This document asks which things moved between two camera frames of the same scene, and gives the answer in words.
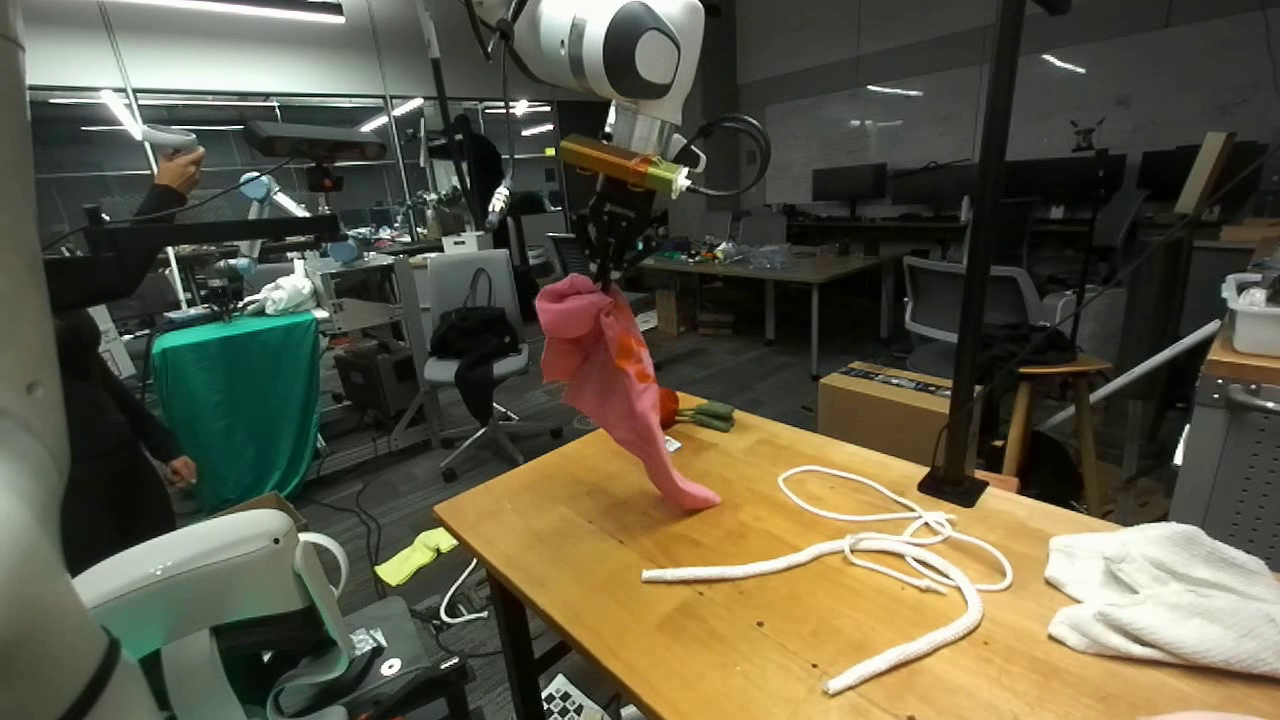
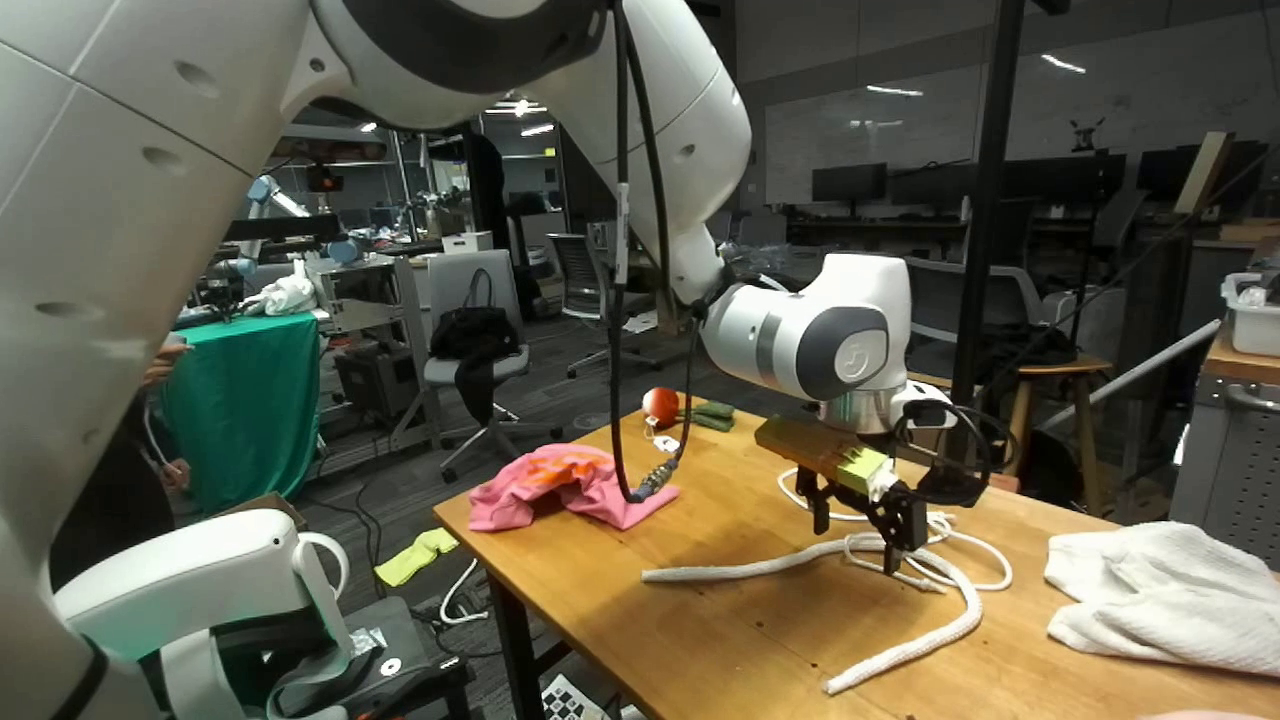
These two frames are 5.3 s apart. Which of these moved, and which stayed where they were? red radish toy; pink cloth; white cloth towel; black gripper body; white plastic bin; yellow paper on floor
Moved: pink cloth; black gripper body
Stayed: red radish toy; white cloth towel; white plastic bin; yellow paper on floor
